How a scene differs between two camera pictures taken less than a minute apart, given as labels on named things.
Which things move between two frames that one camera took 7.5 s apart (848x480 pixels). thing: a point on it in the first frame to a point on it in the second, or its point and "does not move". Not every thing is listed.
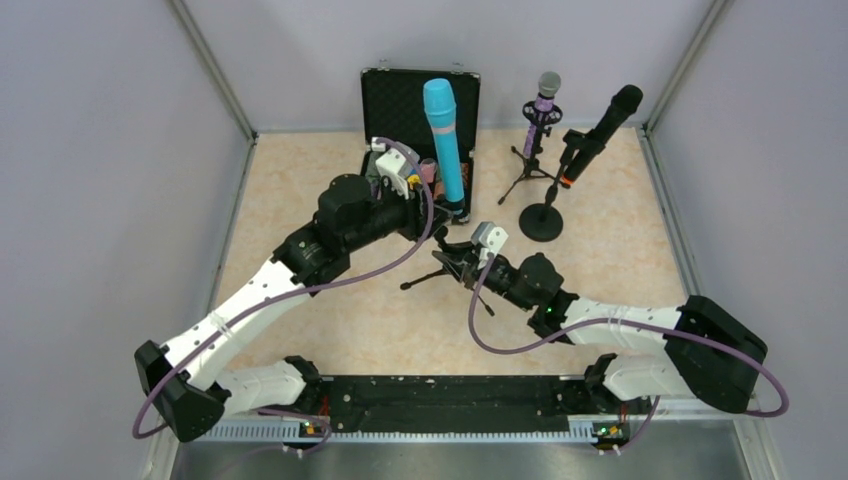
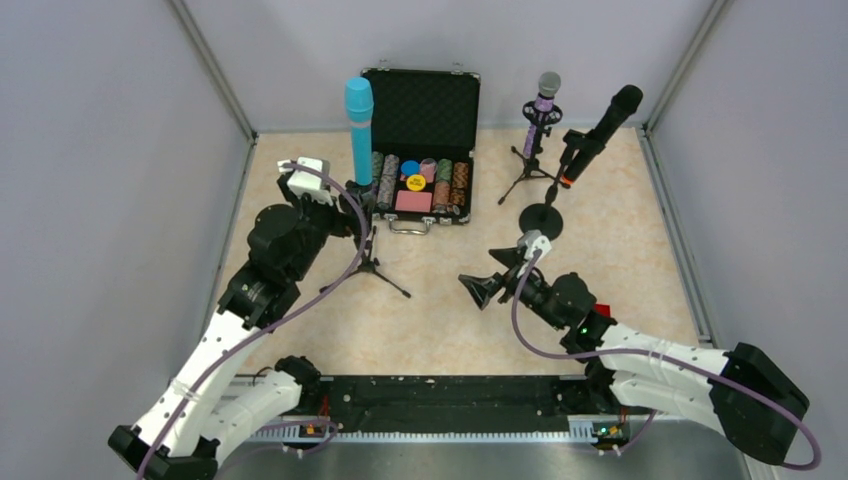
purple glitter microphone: x=549 y=84 does not move
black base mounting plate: x=455 y=403 does not move
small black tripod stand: x=450 y=267 to x=370 y=264
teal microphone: x=440 y=102 to x=359 y=100
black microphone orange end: x=620 y=106 does not move
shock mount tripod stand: x=532 y=165 does not move
